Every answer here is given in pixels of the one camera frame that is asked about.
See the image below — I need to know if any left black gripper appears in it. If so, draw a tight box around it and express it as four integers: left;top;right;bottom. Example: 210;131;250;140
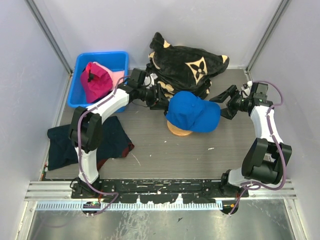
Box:
138;83;172;111

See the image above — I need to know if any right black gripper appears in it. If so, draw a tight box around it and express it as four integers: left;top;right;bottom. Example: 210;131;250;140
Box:
209;85;248;120

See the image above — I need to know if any blue cap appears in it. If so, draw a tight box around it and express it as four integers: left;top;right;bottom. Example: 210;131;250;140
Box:
165;91;221;133

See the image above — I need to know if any wooden hat stand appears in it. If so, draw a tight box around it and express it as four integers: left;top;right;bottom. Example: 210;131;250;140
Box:
167;121;193;137

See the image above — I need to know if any blue plastic bin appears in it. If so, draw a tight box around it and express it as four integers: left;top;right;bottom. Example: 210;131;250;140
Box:
67;51;129;108

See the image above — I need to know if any navy blue cloth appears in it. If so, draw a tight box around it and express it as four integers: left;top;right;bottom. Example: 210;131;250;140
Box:
47;116;135;171

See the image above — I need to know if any magenta cap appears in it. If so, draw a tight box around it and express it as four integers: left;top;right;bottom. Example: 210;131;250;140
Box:
80;62;113;103

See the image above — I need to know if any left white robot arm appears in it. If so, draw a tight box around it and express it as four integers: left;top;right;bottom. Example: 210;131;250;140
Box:
68;68;169;198

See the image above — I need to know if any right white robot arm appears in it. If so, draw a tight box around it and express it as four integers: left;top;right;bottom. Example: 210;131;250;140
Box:
211;81;292;197

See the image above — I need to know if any black patterned plush blanket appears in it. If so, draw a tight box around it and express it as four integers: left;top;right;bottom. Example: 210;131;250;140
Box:
146;32;230;100

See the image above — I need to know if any pink cap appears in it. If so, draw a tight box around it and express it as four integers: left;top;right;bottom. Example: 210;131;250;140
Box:
94;62;125;89

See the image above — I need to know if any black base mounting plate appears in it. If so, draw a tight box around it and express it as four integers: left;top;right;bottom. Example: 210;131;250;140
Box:
69;178;243;204

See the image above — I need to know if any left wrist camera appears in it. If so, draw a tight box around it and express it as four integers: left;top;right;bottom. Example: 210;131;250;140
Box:
143;73;158;88

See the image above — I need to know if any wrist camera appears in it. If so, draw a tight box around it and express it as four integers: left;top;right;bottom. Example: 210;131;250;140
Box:
240;81;253;98
143;73;158;88

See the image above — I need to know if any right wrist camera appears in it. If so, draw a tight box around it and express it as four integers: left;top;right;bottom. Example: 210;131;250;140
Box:
240;81;253;98

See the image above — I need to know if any slotted cable duct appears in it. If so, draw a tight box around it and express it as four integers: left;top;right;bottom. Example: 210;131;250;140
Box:
35;200;223;211

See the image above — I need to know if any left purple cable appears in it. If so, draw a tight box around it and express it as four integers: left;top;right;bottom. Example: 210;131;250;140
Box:
76;76;131;217

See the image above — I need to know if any right aluminium frame post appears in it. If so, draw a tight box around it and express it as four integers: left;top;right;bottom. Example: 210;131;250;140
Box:
245;0;292;74

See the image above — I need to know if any aluminium frame post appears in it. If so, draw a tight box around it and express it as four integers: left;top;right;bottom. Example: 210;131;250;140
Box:
245;0;292;74
24;0;73;75

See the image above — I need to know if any left aluminium frame post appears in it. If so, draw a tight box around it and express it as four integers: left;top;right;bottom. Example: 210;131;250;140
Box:
24;0;73;75

